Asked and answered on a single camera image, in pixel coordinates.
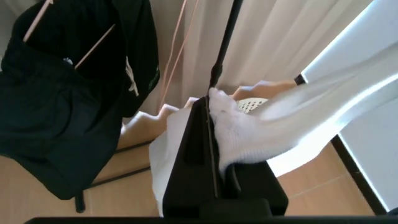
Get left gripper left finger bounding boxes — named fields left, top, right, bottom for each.
left=162, top=95, right=220, bottom=218

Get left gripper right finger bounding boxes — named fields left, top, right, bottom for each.
left=218, top=161, right=289, bottom=217

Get white printed t-shirt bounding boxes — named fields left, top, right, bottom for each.
left=149, top=40, right=398, bottom=217

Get pink clothes hanger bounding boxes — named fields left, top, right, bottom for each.
left=22, top=0, right=116, bottom=70
left=159, top=0, right=200, bottom=106

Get black shorts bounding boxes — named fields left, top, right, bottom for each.
left=0, top=0, right=161, bottom=200

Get white laundry basket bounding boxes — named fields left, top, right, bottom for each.
left=238, top=97, right=269, bottom=114

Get black clothes rack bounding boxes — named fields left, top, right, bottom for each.
left=73, top=0, right=244, bottom=214

